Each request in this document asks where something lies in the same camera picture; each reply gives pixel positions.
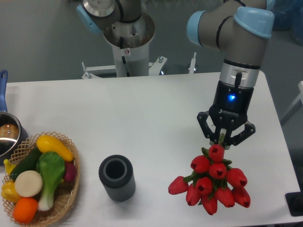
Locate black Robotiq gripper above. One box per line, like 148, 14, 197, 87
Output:
197, 81, 256, 149

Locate red tulip bouquet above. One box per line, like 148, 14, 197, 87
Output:
168, 133, 251, 215

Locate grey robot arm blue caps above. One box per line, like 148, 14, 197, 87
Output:
76, 0, 275, 148

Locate dark grey ribbed vase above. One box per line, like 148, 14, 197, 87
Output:
98, 155, 136, 202

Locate black device at table edge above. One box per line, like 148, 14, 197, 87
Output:
285, 192, 303, 217

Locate blue plastic bag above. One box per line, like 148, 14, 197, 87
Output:
270, 0, 303, 45

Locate purple red onion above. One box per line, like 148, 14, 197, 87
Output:
63, 162, 77, 182

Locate woven wicker basket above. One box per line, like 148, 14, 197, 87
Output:
0, 132, 80, 227

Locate green bok choy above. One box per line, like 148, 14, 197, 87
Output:
36, 151, 65, 211

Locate yellow squash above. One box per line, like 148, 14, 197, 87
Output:
36, 135, 74, 162

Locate dark green cucumber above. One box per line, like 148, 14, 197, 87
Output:
10, 147, 42, 181

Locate cream round bun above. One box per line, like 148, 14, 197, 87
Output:
15, 170, 43, 197

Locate orange fruit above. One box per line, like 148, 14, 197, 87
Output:
13, 197, 38, 224

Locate yellow banana tip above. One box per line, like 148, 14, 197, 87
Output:
3, 159, 16, 175

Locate yellow bell pepper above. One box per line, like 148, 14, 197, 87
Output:
1, 180, 22, 203

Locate white frame at right edge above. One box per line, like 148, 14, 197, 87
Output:
280, 81, 303, 126

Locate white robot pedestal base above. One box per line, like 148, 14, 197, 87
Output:
81, 14, 198, 79

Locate blue handled saucepan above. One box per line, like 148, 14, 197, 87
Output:
0, 70, 28, 166

